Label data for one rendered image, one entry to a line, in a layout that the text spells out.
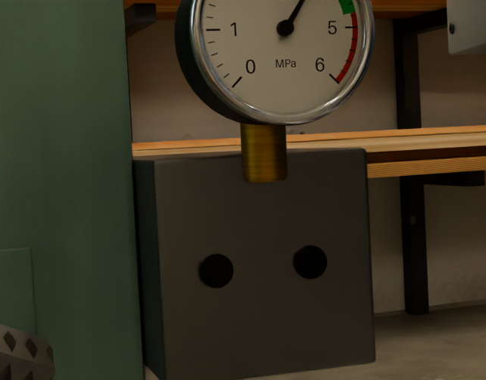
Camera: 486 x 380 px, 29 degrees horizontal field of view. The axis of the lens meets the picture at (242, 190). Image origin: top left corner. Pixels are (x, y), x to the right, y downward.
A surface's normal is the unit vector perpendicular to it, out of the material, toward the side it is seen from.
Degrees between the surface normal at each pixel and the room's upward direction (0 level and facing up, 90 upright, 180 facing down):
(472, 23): 90
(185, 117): 90
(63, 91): 90
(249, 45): 90
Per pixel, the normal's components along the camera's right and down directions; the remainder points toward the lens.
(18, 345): 0.55, -0.80
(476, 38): -0.99, 0.06
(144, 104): 0.33, 0.03
